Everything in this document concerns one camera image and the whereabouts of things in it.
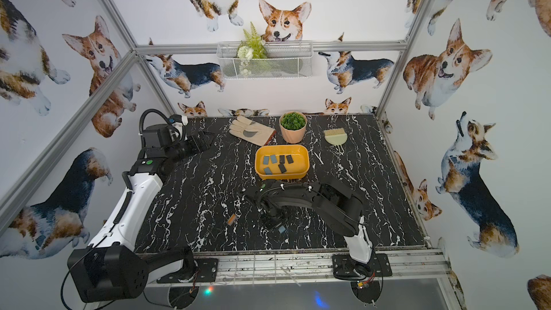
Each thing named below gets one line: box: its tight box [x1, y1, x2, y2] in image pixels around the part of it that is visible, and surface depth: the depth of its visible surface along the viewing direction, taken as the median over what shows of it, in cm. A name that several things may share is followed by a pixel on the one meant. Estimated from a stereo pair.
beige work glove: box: [228, 115, 277, 148], surface depth 116 cm
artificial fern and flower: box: [236, 21, 269, 77], surface depth 85 cm
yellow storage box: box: [254, 144, 310, 181], surface depth 102 cm
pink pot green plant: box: [279, 111, 308, 145], surface depth 106 cm
